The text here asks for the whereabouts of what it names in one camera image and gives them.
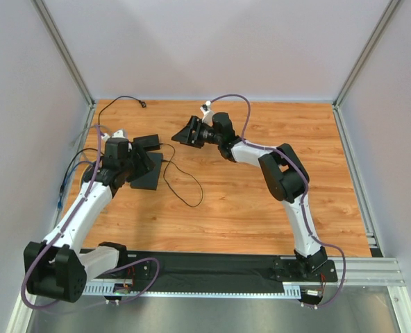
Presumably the black network switch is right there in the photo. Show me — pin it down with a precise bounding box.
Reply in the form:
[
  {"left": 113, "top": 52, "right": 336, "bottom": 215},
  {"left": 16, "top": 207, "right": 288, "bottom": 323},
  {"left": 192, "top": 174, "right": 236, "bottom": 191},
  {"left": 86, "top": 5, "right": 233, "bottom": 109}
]
[{"left": 130, "top": 153, "right": 163, "bottom": 191}]

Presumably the blue ethernet cable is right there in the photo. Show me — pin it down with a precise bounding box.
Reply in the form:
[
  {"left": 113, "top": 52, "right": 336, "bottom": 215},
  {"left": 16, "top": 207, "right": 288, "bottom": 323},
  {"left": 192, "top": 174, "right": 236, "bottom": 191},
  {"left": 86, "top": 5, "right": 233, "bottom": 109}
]
[{"left": 56, "top": 160, "right": 99, "bottom": 211}]

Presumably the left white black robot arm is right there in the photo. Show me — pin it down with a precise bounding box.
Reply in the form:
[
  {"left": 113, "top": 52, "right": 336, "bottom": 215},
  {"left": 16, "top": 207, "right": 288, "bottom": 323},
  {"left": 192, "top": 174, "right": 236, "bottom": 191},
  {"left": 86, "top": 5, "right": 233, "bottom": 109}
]
[{"left": 21, "top": 137, "right": 155, "bottom": 308}]

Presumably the black power adapter brick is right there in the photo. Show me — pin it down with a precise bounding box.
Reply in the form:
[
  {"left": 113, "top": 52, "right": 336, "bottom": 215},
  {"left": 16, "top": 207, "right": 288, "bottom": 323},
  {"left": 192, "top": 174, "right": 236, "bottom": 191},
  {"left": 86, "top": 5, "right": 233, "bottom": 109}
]
[{"left": 133, "top": 134, "right": 161, "bottom": 151}]

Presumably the black ethernet cable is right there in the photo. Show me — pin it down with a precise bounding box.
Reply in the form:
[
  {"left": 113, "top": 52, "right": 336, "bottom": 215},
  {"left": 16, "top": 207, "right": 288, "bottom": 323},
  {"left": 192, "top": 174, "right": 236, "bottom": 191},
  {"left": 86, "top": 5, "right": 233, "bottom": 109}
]
[{"left": 64, "top": 148, "right": 103, "bottom": 181}]

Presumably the slotted cable duct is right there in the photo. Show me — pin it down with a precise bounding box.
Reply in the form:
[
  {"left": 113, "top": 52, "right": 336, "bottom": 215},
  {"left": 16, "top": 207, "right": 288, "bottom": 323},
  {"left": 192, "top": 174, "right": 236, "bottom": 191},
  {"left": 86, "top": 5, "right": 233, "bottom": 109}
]
[{"left": 80, "top": 280, "right": 307, "bottom": 298}]

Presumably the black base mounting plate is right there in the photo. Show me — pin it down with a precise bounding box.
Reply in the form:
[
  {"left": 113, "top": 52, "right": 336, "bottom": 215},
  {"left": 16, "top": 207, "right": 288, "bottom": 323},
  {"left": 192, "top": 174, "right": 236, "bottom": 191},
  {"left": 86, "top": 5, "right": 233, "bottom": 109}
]
[{"left": 119, "top": 250, "right": 342, "bottom": 293}]

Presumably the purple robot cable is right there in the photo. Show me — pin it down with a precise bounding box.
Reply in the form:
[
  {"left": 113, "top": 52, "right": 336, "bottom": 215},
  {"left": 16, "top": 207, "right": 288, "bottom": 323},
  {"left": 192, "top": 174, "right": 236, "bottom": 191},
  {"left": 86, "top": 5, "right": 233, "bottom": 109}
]
[
  {"left": 20, "top": 123, "right": 160, "bottom": 310},
  {"left": 210, "top": 94, "right": 346, "bottom": 310}
]

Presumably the black adapter mains cable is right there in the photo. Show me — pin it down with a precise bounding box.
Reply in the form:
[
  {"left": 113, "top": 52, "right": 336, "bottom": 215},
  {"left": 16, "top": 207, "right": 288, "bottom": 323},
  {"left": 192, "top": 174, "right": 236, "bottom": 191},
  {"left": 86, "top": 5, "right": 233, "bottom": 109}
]
[{"left": 97, "top": 95, "right": 148, "bottom": 128}]

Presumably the right aluminium frame post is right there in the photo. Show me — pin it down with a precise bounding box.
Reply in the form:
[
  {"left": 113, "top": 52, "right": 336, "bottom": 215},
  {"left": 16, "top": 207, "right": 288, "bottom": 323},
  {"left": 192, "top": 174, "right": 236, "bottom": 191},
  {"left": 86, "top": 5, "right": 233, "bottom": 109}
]
[{"left": 333, "top": 0, "right": 402, "bottom": 107}]

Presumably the grey ethernet cable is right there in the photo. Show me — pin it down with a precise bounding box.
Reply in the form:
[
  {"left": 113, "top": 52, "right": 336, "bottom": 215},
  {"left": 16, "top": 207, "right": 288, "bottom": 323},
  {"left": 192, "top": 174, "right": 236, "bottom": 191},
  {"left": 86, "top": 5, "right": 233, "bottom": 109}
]
[{"left": 69, "top": 124, "right": 113, "bottom": 147}]

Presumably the black adapter output cable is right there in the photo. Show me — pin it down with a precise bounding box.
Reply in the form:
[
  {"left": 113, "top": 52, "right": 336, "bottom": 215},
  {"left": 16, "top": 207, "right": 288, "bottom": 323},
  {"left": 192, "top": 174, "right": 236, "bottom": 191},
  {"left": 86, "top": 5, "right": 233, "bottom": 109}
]
[{"left": 157, "top": 142, "right": 205, "bottom": 208}]

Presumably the aluminium frame post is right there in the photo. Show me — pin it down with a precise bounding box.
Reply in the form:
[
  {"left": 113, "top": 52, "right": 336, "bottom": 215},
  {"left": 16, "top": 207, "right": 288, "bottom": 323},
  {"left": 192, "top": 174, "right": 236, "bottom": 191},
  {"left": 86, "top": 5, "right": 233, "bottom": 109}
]
[
  {"left": 333, "top": 0, "right": 402, "bottom": 107},
  {"left": 31, "top": 0, "right": 94, "bottom": 106}
]

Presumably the left aluminium frame post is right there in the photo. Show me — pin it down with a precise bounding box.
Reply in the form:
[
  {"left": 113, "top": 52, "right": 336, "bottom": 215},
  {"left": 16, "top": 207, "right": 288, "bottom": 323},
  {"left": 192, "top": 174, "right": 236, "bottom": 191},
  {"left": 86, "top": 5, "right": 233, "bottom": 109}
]
[{"left": 31, "top": 0, "right": 94, "bottom": 106}]

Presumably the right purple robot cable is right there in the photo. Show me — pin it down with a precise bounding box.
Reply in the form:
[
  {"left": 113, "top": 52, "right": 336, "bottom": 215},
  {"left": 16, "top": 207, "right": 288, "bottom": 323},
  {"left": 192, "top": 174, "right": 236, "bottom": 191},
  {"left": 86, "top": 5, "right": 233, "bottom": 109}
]
[{"left": 210, "top": 94, "right": 346, "bottom": 310}]

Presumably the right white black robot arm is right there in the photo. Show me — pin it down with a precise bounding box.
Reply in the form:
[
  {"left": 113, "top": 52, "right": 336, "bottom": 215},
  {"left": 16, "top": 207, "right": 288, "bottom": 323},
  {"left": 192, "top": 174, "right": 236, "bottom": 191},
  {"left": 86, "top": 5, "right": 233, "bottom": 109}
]
[{"left": 171, "top": 112, "right": 328, "bottom": 275}]

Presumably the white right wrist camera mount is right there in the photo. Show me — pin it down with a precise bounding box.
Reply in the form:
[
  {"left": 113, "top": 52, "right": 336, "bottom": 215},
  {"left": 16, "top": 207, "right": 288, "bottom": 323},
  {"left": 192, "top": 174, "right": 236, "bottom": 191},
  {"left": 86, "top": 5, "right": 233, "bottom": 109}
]
[{"left": 200, "top": 101, "right": 214, "bottom": 125}]

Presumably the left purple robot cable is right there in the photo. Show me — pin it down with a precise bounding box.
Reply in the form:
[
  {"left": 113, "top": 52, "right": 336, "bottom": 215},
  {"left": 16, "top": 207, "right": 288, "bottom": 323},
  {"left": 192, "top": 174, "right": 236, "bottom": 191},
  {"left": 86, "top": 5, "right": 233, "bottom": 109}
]
[{"left": 20, "top": 123, "right": 160, "bottom": 310}]

